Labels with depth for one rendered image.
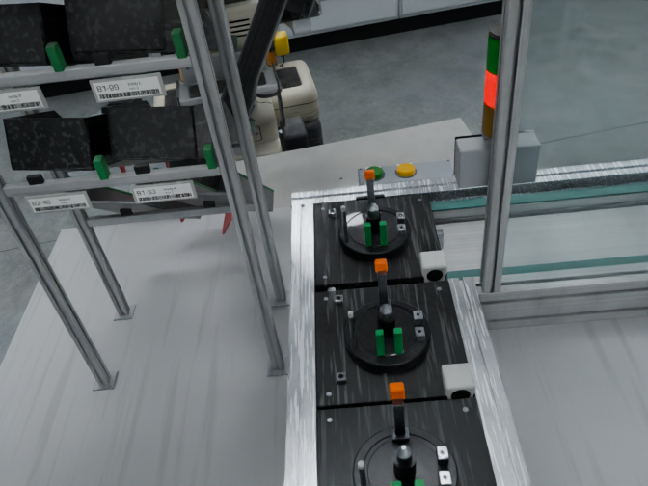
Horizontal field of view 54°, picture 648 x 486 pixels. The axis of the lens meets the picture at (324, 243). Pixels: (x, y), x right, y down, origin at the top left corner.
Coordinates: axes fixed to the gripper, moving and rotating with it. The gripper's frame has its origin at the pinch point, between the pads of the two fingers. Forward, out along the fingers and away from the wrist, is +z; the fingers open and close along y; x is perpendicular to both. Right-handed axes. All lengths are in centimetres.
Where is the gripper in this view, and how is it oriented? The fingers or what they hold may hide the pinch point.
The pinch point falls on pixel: (203, 224)
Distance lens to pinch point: 142.7
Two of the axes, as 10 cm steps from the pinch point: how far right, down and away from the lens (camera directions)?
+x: 1.6, -2.8, 9.5
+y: 9.5, 2.9, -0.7
